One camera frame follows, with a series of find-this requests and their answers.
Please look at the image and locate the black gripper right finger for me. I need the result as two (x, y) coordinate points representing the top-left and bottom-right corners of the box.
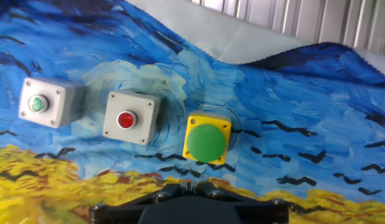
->
(191, 181), (289, 224)

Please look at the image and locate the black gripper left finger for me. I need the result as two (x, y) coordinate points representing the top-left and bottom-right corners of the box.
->
(88, 181), (193, 224)

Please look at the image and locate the yellow box green mushroom button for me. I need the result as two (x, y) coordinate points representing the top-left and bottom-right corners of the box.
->
(182, 112), (233, 166)

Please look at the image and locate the grey box red button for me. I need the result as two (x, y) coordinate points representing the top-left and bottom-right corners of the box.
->
(102, 89), (164, 146)

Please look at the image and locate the grey box green button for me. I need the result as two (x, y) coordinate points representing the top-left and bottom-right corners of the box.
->
(18, 77), (87, 129)

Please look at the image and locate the painted wheatfield tablecloth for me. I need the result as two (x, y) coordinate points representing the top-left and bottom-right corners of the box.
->
(0, 0), (385, 224)

